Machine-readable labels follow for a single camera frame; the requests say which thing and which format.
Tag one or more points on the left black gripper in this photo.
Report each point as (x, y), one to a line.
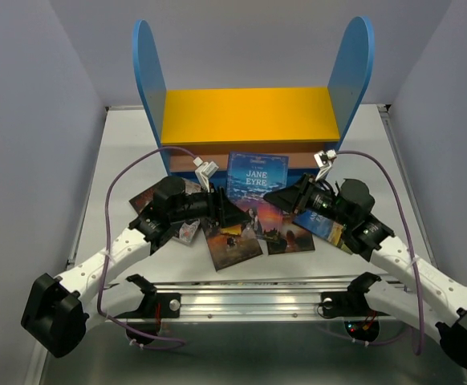
(221, 209)

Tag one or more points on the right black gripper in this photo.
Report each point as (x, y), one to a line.
(295, 196)

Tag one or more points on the A Tale of Two Cities book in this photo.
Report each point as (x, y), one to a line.
(230, 248)

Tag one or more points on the Jane Eyre book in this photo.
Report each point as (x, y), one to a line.
(250, 176)

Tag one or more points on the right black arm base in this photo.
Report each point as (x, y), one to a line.
(360, 320)

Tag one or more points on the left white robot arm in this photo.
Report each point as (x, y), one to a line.
(141, 238)

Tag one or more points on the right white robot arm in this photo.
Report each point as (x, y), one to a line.
(439, 306)

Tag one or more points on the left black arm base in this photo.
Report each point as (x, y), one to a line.
(144, 321)

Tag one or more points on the Animal Farm book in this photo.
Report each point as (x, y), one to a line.
(322, 228)

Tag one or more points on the Three Days to See book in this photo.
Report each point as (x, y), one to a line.
(291, 239)

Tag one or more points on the Little Women book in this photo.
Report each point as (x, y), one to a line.
(186, 231)

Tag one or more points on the blue yellow wooden bookshelf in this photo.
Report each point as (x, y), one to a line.
(292, 121)

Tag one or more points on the brown book far left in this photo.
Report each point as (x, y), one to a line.
(142, 199)

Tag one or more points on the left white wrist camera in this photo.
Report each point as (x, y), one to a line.
(204, 171)

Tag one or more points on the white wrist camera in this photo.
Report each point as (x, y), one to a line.
(204, 171)
(324, 159)

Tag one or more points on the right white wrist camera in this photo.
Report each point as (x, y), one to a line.
(324, 159)

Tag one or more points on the aluminium mounting rail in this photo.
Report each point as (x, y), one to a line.
(200, 302)

